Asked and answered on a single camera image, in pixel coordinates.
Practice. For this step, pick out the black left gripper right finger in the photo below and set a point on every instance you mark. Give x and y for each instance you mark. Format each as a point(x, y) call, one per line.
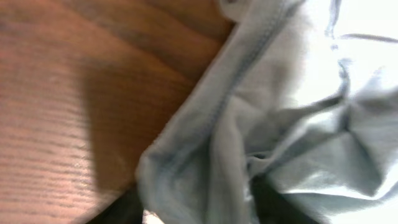
point(273, 208)

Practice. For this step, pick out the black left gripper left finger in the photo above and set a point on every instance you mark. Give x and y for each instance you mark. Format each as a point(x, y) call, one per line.
point(126, 209)

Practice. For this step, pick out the light blue t-shirt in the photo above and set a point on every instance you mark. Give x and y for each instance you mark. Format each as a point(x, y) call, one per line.
point(304, 93)

